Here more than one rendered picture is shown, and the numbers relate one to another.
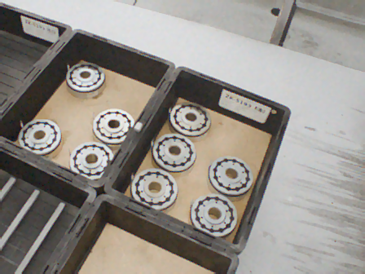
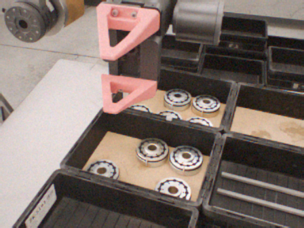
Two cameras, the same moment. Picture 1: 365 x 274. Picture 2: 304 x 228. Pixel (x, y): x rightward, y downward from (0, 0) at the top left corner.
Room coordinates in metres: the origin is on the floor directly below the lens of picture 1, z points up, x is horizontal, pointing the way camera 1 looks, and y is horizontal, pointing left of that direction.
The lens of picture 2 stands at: (0.69, 0.85, 1.66)
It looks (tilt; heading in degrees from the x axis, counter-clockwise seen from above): 39 degrees down; 264
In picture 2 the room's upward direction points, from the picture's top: 1 degrees clockwise
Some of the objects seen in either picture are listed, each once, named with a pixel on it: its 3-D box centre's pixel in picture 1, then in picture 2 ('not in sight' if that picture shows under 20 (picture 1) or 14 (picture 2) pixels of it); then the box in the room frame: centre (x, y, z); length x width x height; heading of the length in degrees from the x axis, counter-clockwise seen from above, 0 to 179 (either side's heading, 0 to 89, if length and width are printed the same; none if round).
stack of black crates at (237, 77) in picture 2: not in sight; (228, 90); (-0.02, -1.03, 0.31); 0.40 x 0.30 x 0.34; 161
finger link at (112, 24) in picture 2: not in sight; (121, 48); (0.68, 0.51, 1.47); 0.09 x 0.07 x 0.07; 72
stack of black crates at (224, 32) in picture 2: not in sight; (233, 54); (-0.15, -1.40, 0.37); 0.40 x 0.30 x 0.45; 161
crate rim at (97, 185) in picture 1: (85, 99); (144, 150); (0.62, 0.10, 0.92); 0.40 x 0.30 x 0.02; 155
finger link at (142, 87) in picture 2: not in sight; (122, 77); (0.68, 0.51, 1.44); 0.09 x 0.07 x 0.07; 72
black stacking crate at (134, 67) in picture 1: (86, 112); (144, 163); (0.62, 0.10, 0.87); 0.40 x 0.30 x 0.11; 155
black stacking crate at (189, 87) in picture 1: (201, 161); (172, 106); (0.50, -0.17, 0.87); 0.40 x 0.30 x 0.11; 155
